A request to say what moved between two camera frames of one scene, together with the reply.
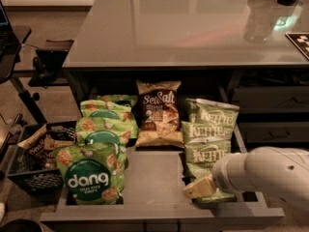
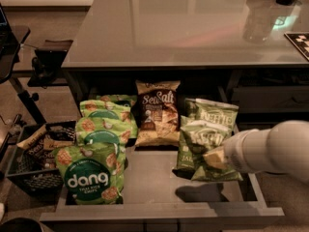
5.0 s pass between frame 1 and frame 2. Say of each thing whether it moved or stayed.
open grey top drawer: stayed
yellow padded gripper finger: moved
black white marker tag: stayed
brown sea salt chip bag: stayed
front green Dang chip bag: stayed
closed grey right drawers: stayed
